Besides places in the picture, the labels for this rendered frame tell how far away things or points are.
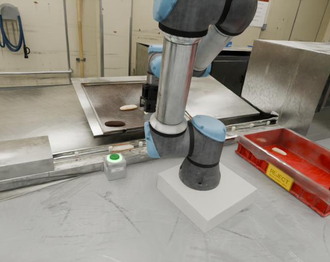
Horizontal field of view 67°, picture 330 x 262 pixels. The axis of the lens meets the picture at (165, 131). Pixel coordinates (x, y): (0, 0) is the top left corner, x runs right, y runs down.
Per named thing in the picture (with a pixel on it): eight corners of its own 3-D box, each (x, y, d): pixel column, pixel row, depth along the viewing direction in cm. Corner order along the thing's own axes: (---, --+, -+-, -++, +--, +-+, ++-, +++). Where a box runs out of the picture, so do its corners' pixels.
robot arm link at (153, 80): (160, 70, 108) (168, 75, 101) (159, 81, 110) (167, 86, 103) (143, 71, 104) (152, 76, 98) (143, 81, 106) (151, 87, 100)
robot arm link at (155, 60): (185, 58, 87) (178, 52, 96) (152, 57, 85) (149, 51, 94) (182, 80, 90) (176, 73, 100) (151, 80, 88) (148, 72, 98)
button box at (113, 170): (106, 189, 95) (106, 165, 91) (101, 177, 102) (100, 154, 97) (127, 184, 99) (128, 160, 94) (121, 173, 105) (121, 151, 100)
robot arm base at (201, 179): (228, 180, 91) (234, 158, 86) (198, 197, 82) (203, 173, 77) (199, 159, 101) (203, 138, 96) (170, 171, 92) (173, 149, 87)
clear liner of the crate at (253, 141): (325, 220, 85) (335, 198, 81) (231, 151, 123) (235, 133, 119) (375, 196, 100) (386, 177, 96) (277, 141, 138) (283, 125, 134)
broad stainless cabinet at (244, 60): (161, 130, 324) (169, 49, 280) (132, 103, 406) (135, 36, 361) (265, 115, 411) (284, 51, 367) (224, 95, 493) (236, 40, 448)
